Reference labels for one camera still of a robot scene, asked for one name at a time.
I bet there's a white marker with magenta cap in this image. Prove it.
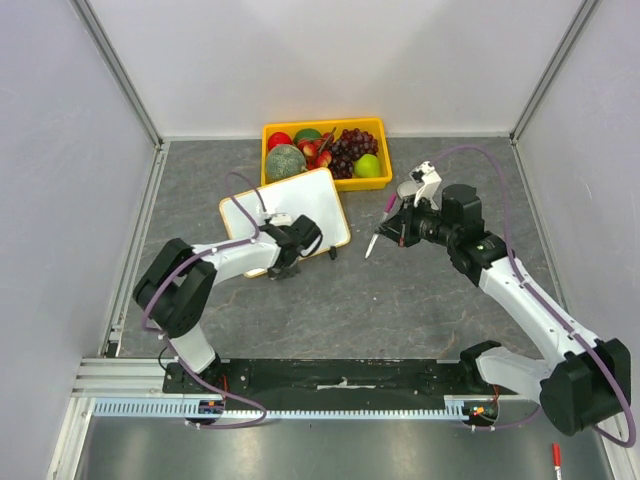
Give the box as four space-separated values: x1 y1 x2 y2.
364 193 397 259

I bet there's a yellow framed whiteboard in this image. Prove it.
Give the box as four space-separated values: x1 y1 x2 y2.
219 168 351 256

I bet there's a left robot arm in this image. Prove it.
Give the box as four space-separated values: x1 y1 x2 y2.
132 215 324 393

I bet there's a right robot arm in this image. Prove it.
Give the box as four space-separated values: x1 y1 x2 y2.
376 182 637 448

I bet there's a green pear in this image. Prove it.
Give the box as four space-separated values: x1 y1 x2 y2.
353 153 381 178

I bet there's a yellow plastic bin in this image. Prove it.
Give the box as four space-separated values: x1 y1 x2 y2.
260 117 393 191

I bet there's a green netted melon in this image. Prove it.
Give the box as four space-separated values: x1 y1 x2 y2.
265 144 307 183

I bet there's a dark purple grape bunch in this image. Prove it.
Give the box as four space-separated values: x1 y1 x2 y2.
328 128 379 180

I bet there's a red yellow cherry bunch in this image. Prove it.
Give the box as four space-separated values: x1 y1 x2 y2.
296 132 334 170

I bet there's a red apple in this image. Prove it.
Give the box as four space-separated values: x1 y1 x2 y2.
267 131 292 151

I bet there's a green orange mango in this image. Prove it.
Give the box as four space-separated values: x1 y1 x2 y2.
293 128 323 147

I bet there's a red marker pen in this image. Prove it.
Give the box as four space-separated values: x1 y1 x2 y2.
551 443 562 480

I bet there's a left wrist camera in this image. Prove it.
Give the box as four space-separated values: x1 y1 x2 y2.
265 212 293 227

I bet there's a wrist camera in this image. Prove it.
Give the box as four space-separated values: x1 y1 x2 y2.
410 161 442 209
265 212 293 227

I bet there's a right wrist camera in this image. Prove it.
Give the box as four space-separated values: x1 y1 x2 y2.
410 161 442 209

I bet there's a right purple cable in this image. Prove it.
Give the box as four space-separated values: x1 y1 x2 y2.
429 144 637 447

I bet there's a purple cable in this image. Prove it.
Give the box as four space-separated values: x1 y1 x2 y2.
139 172 269 430
429 144 637 447

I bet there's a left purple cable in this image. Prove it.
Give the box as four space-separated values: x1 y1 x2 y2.
139 172 269 430

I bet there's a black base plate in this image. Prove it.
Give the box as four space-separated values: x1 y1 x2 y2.
162 356 521 411

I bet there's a slotted cable duct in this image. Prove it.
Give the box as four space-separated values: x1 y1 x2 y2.
93 395 469 421

